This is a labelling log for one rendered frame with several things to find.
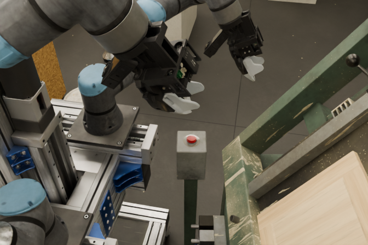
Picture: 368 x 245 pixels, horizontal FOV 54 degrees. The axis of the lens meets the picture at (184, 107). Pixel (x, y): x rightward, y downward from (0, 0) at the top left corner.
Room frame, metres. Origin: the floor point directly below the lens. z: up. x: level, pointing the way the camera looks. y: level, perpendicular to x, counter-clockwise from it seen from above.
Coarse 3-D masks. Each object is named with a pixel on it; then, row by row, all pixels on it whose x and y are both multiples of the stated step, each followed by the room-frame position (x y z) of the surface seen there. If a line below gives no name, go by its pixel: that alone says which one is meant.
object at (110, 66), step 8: (112, 64) 0.48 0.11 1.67; (120, 64) 0.44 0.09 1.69; (128, 64) 0.44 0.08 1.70; (136, 64) 0.44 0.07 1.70; (104, 72) 0.48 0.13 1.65; (112, 72) 0.45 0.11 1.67; (120, 72) 0.45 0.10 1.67; (128, 72) 0.44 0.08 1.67; (104, 80) 0.47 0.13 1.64; (112, 80) 0.46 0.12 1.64; (120, 80) 0.46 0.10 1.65; (112, 88) 0.48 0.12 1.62
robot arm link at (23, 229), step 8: (0, 224) 0.42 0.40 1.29; (8, 224) 0.42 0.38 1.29; (16, 224) 0.44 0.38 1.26; (24, 224) 0.44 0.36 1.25; (32, 224) 0.45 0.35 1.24; (0, 232) 0.39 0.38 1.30; (8, 232) 0.39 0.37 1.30; (16, 232) 0.40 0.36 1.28; (24, 232) 0.42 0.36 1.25; (32, 232) 0.43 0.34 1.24; (40, 232) 0.44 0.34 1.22; (0, 240) 0.37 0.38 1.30; (8, 240) 0.38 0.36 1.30; (16, 240) 0.39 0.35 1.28; (24, 240) 0.40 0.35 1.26; (32, 240) 0.41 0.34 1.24; (40, 240) 0.42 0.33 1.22
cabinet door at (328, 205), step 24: (336, 168) 0.66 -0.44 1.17; (360, 168) 0.62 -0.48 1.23; (312, 192) 0.64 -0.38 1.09; (336, 192) 0.60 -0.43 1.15; (360, 192) 0.56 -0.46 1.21; (264, 216) 0.67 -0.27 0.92; (288, 216) 0.62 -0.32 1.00; (312, 216) 0.57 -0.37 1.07; (336, 216) 0.54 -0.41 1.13; (360, 216) 0.50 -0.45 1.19; (264, 240) 0.59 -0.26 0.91; (288, 240) 0.55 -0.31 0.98; (312, 240) 0.51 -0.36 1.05; (336, 240) 0.48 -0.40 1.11; (360, 240) 0.45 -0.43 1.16
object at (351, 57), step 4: (348, 56) 0.84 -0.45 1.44; (352, 56) 0.83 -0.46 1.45; (356, 56) 0.83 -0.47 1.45; (348, 60) 0.83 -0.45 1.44; (352, 60) 0.82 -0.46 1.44; (356, 60) 0.82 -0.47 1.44; (348, 64) 0.82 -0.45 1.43; (352, 64) 0.82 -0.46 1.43; (356, 64) 0.82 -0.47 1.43; (360, 68) 0.82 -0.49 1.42; (364, 72) 0.81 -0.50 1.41
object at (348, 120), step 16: (352, 112) 0.78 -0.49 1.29; (336, 128) 0.77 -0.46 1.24; (352, 128) 0.76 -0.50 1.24; (304, 144) 0.79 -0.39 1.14; (320, 144) 0.76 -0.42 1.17; (288, 160) 0.78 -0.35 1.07; (304, 160) 0.76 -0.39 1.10; (272, 176) 0.77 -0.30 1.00; (288, 176) 0.76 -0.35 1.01; (256, 192) 0.76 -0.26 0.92
